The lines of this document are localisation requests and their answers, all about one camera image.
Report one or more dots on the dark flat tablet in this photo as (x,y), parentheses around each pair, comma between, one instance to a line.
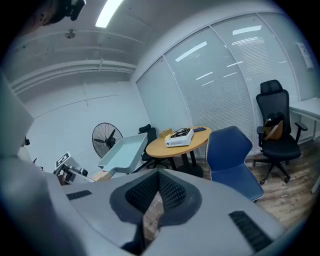
(199,129)

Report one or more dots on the long ceiling light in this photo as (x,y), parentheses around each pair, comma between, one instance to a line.
(108,12)

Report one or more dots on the round wooden table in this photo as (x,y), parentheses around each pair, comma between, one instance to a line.
(160,150)

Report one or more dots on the person's head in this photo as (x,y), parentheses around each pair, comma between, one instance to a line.
(42,17)

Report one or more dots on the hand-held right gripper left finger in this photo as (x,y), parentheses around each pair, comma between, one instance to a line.
(100,207)

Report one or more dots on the tan woven box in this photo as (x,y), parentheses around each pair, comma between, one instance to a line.
(165,133)

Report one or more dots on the black standing fan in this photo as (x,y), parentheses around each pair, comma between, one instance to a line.
(106,140)

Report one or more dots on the ceiling smoke detector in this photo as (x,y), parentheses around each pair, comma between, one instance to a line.
(70,34)

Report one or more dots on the black mesh office chair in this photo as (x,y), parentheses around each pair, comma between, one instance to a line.
(273,102)

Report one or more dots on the white appliance with label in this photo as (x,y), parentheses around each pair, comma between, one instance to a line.
(178,140)

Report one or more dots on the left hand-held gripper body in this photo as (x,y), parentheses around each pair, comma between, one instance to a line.
(70,172)

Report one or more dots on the blue padded chair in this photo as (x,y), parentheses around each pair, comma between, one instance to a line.
(227,155)

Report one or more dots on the black swivel chair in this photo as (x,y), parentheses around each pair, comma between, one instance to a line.
(150,135)

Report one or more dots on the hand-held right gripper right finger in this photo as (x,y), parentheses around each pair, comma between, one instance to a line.
(215,225)

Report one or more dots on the black head-mounted camera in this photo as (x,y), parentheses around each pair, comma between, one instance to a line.
(75,8)

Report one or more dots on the brown bag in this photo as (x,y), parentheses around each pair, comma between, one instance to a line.
(273,130)

